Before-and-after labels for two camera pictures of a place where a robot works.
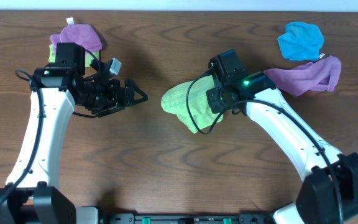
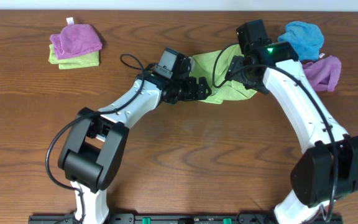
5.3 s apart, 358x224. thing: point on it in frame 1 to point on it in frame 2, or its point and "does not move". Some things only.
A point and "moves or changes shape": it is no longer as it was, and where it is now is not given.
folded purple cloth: x=81 y=34 does not move
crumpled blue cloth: x=301 y=42 does not move
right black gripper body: x=216 y=99 to x=240 y=75
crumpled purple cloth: x=322 y=74 does not move
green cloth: x=174 y=101 moves or changes shape
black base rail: x=189 y=218 does not move
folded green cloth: x=89 y=56 does not move
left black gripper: x=119 y=98 to x=194 y=89
